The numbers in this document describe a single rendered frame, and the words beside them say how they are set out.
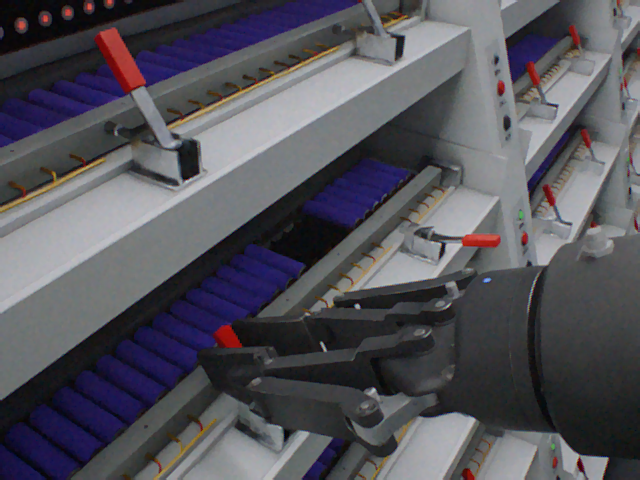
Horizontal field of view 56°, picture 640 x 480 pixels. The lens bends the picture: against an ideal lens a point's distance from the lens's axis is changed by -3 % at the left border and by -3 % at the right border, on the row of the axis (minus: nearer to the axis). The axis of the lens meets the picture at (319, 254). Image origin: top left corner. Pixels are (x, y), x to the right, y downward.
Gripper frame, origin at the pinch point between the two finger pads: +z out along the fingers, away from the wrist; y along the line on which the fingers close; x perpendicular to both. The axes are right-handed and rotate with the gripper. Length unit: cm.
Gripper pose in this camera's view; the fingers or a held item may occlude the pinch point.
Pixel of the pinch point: (258, 353)
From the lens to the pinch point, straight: 41.0
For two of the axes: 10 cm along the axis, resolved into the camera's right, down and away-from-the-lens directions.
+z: -7.4, 1.2, 6.6
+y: 5.4, -4.8, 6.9
